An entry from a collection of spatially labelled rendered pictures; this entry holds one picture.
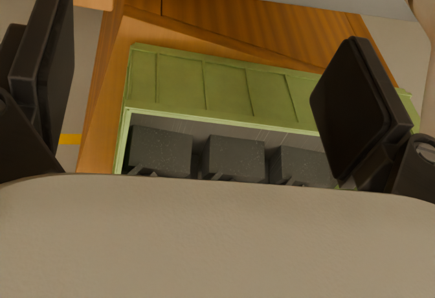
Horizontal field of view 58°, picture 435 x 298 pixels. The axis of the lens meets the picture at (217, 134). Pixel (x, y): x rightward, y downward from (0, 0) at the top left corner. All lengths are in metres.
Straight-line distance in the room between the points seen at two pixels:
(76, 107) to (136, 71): 1.40
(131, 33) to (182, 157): 0.28
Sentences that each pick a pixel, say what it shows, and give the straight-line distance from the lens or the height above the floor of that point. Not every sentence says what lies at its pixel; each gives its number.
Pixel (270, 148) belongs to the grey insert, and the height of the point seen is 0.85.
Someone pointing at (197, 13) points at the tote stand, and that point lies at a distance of 0.82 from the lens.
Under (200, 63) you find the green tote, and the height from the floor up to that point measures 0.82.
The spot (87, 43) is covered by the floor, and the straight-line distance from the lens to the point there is 1.80.
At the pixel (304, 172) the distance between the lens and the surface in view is 0.93.
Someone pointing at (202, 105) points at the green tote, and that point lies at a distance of 0.67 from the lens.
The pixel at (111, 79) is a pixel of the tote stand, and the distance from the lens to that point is 0.83.
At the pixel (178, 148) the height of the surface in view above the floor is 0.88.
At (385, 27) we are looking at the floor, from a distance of 1.94.
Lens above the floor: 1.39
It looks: 39 degrees down
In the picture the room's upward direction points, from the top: 174 degrees clockwise
